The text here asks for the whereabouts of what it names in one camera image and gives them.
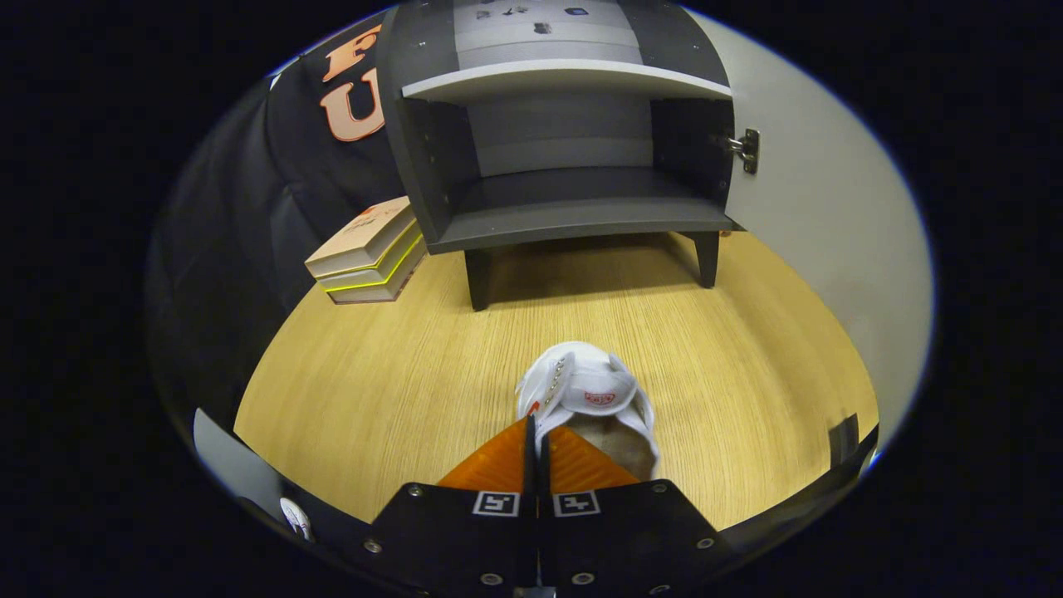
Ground grey shoe cabinet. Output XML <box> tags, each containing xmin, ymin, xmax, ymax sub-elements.
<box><xmin>375</xmin><ymin>0</ymin><xmax>744</xmax><ymax>312</ymax></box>

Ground white shoe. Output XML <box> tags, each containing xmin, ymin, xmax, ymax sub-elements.
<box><xmin>515</xmin><ymin>341</ymin><xmax>661</xmax><ymax>483</ymax></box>

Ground metal door hinge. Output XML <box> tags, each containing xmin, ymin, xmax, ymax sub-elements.
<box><xmin>724</xmin><ymin>127</ymin><xmax>761</xmax><ymax>175</ymax></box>

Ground beige cover book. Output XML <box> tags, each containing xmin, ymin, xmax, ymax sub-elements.
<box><xmin>305</xmin><ymin>197</ymin><xmax>419</xmax><ymax>279</ymax></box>

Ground small white red object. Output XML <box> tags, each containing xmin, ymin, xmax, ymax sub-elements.
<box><xmin>280</xmin><ymin>497</ymin><xmax>315</xmax><ymax>542</ymax></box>

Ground black backdrop cloth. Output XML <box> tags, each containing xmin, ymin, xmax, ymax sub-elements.
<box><xmin>145</xmin><ymin>12</ymin><xmax>408</xmax><ymax>416</ymax></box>

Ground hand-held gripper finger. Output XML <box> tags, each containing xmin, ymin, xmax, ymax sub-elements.
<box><xmin>536</xmin><ymin>425</ymin><xmax>736</xmax><ymax>598</ymax></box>
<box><xmin>363</xmin><ymin>415</ymin><xmax>536</xmax><ymax>598</ymax></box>

